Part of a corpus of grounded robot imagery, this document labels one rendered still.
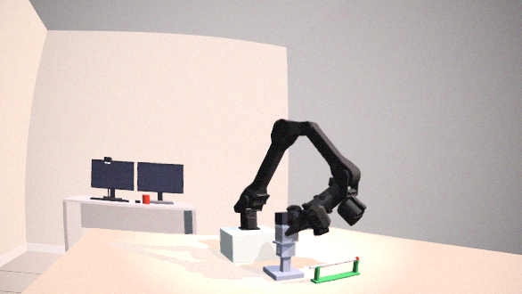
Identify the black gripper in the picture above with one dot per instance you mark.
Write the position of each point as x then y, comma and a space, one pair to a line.
315, 212

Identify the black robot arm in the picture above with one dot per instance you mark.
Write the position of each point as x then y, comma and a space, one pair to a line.
345, 174

